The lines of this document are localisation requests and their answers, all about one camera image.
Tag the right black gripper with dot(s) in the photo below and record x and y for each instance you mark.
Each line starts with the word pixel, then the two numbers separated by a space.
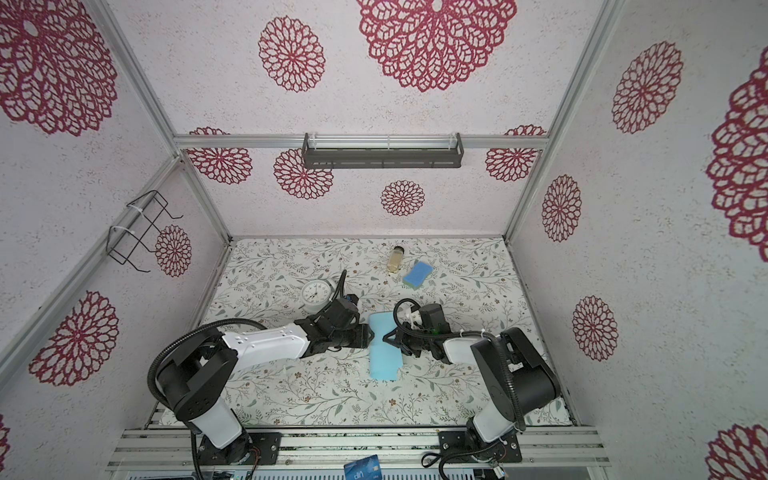
pixel 406 337

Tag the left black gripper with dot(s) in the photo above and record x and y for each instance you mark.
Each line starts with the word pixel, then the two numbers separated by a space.
pixel 361 338

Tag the light blue paper sheet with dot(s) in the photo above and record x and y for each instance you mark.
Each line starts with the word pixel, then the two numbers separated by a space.
pixel 385 360

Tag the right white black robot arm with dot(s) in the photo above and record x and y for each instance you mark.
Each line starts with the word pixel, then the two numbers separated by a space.
pixel 516 377

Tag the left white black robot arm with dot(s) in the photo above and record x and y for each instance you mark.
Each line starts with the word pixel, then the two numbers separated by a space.
pixel 189 375

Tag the white alarm clock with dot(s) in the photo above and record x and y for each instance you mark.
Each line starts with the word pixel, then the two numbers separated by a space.
pixel 317 293

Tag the blue green sponge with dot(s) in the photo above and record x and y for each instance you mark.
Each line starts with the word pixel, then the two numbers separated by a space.
pixel 419 273

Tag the small yellow liquid jar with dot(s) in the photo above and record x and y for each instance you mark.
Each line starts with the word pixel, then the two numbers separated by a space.
pixel 395 259

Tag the blue card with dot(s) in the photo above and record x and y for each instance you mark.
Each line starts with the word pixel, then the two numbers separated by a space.
pixel 367 468

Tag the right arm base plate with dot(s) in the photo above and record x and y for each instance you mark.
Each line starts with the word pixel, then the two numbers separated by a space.
pixel 461 446

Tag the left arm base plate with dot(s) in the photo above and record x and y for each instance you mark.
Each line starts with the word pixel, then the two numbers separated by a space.
pixel 259 448

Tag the black wall shelf rack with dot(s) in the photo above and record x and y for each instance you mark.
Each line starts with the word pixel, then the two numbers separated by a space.
pixel 445 154

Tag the black wire wall basket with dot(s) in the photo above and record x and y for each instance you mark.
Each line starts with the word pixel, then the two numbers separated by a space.
pixel 132 233

